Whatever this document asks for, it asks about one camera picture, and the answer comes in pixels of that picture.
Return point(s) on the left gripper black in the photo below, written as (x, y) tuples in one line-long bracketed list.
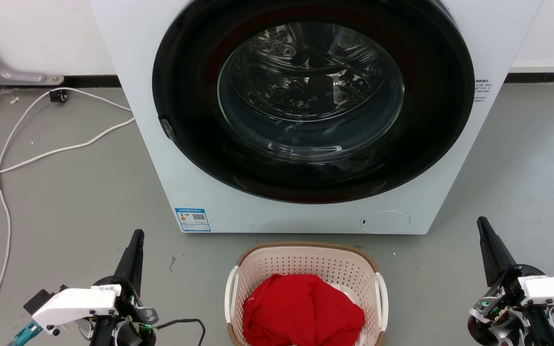
[(128, 312)]

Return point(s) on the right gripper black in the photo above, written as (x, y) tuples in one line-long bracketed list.
[(503, 307)]

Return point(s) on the cream perforated laundry basket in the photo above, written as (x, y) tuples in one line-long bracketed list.
[(306, 262)]

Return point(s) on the blue energy label sticker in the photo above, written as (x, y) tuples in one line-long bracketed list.
[(192, 219)]

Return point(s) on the round white filter cover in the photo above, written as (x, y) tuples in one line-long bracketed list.
[(385, 222)]

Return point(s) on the teal connector plug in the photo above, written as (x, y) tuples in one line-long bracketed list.
[(24, 333)]

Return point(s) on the small printed text sticker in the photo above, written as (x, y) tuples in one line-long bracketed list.
[(482, 90)]

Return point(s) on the red garment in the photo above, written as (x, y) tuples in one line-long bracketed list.
[(301, 312)]

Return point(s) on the black round washer door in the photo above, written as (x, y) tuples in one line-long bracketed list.
[(190, 96)]

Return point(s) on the white front-load washing machine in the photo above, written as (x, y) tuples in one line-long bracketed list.
[(450, 29)]

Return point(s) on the steel washer drum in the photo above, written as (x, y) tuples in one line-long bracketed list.
[(306, 81)]

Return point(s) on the left white wrist camera housing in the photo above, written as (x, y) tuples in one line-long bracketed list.
[(75, 305)]

